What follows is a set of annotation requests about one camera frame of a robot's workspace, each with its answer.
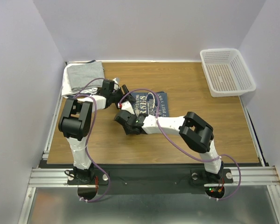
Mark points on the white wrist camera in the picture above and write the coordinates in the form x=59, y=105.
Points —
x=116, y=84
x=127, y=106

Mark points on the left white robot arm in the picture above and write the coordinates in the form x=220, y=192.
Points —
x=75, y=124

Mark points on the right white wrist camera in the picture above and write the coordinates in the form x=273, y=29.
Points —
x=127, y=106

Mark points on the aluminium frame rail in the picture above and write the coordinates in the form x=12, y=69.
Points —
x=48, y=178

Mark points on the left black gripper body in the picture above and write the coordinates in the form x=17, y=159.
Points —
x=116, y=96

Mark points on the folded white tank top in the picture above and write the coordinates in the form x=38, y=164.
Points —
x=66, y=87

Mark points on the folded grey tank top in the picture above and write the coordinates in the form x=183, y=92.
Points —
x=80, y=75

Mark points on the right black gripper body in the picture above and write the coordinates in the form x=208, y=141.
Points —
x=121, y=117

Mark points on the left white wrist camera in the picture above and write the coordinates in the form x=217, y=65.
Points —
x=116, y=84

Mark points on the white plastic basket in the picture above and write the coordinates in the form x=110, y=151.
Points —
x=226, y=72

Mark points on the blue tank top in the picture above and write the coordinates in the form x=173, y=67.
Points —
x=146, y=103

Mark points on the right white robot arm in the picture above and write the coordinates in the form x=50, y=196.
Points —
x=196, y=133

